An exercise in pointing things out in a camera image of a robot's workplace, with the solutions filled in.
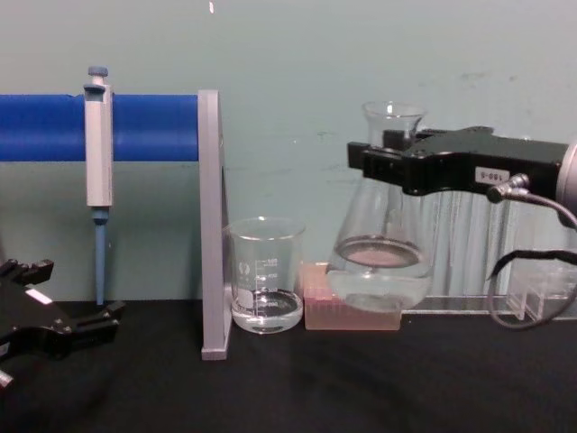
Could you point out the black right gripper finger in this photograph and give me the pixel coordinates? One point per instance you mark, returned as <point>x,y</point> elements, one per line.
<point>385,164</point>
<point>360,153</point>

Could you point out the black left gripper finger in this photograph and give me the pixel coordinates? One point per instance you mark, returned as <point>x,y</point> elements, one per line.
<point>97,321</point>
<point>31,269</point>

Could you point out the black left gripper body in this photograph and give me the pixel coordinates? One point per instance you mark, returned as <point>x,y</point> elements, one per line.
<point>36,318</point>

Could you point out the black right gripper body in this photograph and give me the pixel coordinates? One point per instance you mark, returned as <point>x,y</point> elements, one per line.
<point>487,160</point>

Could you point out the clear glass conical flask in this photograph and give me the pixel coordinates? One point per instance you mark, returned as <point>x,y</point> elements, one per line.
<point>378,279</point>

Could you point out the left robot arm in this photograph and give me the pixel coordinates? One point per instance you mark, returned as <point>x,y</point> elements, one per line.
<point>3,379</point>

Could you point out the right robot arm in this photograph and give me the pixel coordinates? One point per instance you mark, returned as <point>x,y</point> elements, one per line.
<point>570,173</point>

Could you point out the clear acrylic rack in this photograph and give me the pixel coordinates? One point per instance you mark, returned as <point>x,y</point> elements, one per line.
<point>469,234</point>

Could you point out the grey and blue pipette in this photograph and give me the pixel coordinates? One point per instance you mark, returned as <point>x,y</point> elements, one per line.
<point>99,153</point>

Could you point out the grey rack upright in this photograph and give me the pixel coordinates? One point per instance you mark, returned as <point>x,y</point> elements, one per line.
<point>212,225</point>

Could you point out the pink pipette tip box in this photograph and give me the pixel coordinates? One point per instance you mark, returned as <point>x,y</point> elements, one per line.
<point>324,313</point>

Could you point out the clear glass beaker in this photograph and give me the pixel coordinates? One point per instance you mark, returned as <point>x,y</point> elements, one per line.
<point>266,311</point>

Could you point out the blue rack bar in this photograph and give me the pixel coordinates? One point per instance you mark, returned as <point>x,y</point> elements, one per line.
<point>153,126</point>

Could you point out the black table cloth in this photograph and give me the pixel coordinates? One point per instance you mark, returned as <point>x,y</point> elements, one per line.
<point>315,388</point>

